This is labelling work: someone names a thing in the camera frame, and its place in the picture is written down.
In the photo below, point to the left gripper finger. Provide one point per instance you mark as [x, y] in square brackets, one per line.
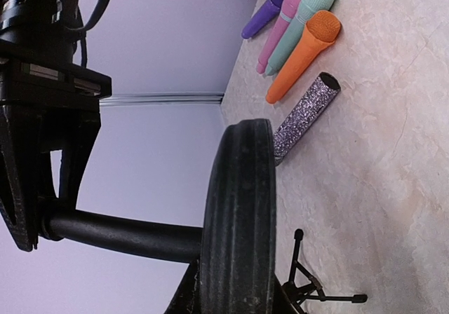
[186, 299]

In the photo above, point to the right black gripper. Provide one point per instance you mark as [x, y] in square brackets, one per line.
[50, 119]

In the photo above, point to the glitter mic round stand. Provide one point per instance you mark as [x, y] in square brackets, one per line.
[236, 244]

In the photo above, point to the glitter silver microphone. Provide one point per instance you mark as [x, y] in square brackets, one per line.
[312, 104]

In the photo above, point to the purple microphone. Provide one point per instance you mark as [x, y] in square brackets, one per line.
[265, 13]

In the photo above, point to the orange microphone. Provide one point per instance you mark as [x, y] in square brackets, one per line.
[320, 32]

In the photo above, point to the pink microphone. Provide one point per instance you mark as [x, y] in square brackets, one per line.
[286, 14]

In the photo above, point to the teal microphone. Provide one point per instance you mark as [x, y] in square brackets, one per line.
[290, 38]

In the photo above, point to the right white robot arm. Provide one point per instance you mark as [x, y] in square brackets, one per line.
[52, 32]

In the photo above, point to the black tripod mic stand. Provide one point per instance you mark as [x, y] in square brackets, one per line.
[288, 297]

